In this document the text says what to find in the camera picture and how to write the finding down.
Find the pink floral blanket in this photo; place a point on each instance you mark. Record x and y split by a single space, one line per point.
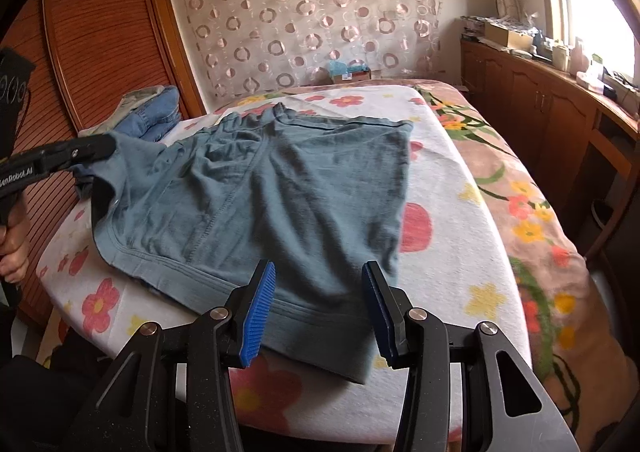
545 252

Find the teal short pants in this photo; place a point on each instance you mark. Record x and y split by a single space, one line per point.
280 192

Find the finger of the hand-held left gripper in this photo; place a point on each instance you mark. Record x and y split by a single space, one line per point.
80 148

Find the white plastic jar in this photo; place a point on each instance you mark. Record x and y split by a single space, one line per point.
561 57

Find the small cardboard box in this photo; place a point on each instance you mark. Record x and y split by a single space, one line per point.
357 76

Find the wooden window cabinet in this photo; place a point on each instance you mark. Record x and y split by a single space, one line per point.
550 122

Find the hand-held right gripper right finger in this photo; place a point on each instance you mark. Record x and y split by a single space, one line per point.
376 312

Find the white floral bed sheet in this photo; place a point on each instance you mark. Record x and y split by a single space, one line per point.
450 262

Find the folded blue jeans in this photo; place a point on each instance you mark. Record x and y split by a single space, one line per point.
152 115

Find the sheer circle-patterned curtain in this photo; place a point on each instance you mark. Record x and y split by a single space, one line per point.
310 12

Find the folded grey garment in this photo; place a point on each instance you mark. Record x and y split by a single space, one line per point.
132 100

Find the blue plastic bag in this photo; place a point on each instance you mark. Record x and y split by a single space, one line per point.
345 66

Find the person's left hand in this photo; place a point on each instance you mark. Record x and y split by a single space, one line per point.
14 247

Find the wooden slatted wardrobe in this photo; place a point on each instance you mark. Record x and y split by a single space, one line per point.
85 62

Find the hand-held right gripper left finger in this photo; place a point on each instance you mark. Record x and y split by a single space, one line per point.
257 312

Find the person's dark clothing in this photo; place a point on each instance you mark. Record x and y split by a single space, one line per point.
35 402

